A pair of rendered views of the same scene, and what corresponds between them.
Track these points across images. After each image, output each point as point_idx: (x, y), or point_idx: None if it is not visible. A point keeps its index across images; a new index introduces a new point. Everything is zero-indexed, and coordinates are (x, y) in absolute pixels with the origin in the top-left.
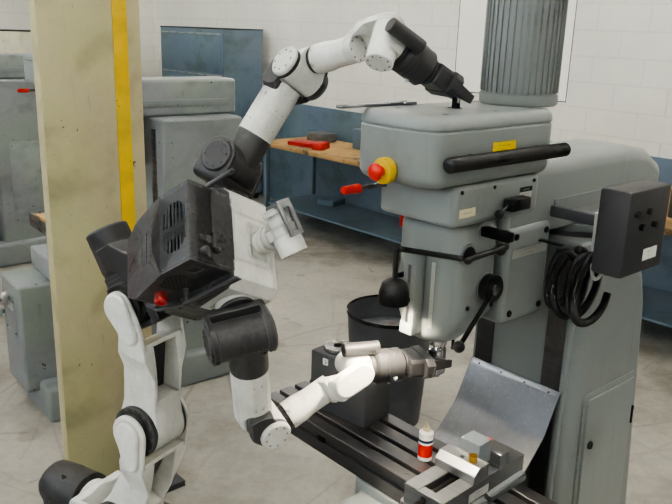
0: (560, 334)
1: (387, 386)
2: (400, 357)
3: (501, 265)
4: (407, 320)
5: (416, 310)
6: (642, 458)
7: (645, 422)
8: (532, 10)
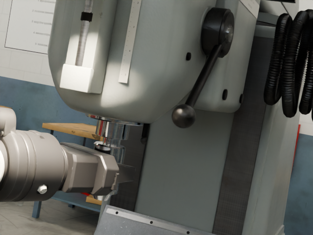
0: (249, 156)
1: None
2: (54, 146)
3: (225, 6)
4: (82, 61)
5: (102, 41)
6: None
7: None
8: None
